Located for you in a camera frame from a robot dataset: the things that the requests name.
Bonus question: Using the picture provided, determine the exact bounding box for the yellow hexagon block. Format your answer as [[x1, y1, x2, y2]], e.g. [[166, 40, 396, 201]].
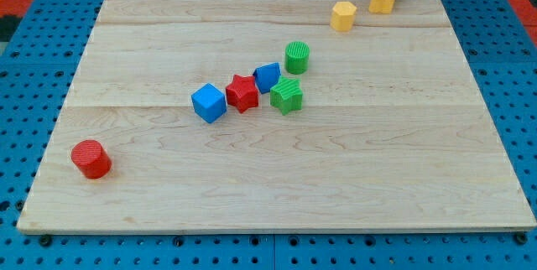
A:
[[330, 1, 357, 32]]

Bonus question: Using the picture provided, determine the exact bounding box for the yellow heart block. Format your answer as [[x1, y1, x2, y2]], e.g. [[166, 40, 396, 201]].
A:
[[368, 0, 395, 14]]

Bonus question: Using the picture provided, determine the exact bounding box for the wooden board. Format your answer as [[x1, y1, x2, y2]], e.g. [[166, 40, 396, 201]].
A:
[[18, 0, 536, 235]]

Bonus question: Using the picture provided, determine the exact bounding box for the green star block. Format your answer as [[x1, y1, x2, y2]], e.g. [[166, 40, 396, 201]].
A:
[[270, 76, 303, 115]]

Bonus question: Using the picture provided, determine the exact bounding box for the red star block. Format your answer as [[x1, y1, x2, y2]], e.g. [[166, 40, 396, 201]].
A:
[[226, 75, 259, 113]]

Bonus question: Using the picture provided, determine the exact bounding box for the blue pentagon block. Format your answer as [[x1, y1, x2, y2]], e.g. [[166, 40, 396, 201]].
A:
[[253, 62, 281, 94]]

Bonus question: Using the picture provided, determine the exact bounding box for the blue cube block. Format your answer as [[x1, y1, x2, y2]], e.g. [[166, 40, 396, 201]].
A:
[[191, 83, 227, 123]]

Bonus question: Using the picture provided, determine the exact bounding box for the green cylinder block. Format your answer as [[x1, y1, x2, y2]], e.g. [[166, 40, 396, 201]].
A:
[[284, 41, 310, 75]]

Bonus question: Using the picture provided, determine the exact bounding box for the red cylinder block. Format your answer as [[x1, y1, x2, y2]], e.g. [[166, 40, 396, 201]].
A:
[[70, 139, 112, 179]]

